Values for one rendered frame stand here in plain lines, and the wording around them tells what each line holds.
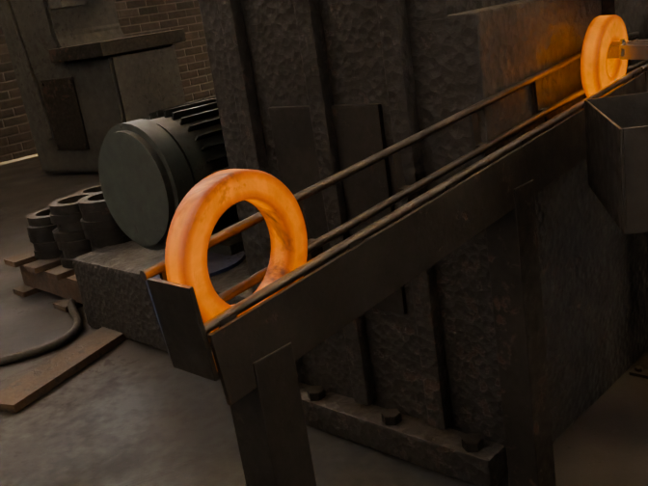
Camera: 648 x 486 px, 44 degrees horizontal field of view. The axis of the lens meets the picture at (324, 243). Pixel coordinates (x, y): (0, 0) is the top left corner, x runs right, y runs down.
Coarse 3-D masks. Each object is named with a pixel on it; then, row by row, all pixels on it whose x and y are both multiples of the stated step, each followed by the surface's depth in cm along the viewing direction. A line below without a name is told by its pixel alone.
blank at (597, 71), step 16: (608, 16) 142; (592, 32) 141; (608, 32) 142; (624, 32) 148; (592, 48) 140; (592, 64) 141; (608, 64) 149; (624, 64) 150; (592, 80) 142; (608, 80) 145
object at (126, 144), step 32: (128, 128) 224; (160, 128) 222; (192, 128) 227; (128, 160) 225; (160, 160) 218; (192, 160) 223; (224, 160) 230; (128, 192) 231; (160, 192) 219; (128, 224) 236; (160, 224) 224; (224, 224) 256; (96, 256) 256; (128, 256) 251; (160, 256) 245; (96, 288) 253; (128, 288) 239; (224, 288) 208; (96, 320) 260; (128, 320) 245
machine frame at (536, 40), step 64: (256, 0) 160; (320, 0) 149; (384, 0) 135; (448, 0) 131; (512, 0) 145; (576, 0) 151; (640, 0) 171; (256, 64) 166; (320, 64) 151; (384, 64) 139; (448, 64) 134; (512, 64) 137; (576, 64) 153; (256, 128) 170; (320, 128) 155; (384, 128) 148; (448, 128) 138; (320, 192) 163; (384, 192) 151; (576, 192) 158; (256, 256) 186; (448, 256) 147; (576, 256) 161; (640, 256) 185; (384, 320) 164; (448, 320) 152; (576, 320) 164; (640, 320) 188; (320, 384) 185; (384, 384) 170; (448, 384) 157; (576, 384) 167; (384, 448) 167; (448, 448) 154
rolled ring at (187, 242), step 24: (192, 192) 83; (216, 192) 83; (240, 192) 85; (264, 192) 88; (288, 192) 90; (192, 216) 81; (216, 216) 83; (264, 216) 92; (288, 216) 91; (168, 240) 82; (192, 240) 81; (288, 240) 91; (168, 264) 82; (192, 264) 81; (288, 264) 92; (216, 312) 84
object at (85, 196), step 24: (96, 192) 313; (48, 216) 299; (72, 216) 282; (96, 216) 263; (48, 240) 302; (72, 240) 284; (96, 240) 268; (120, 240) 268; (24, 264) 301; (48, 264) 298; (24, 288) 315; (48, 288) 304; (72, 288) 288
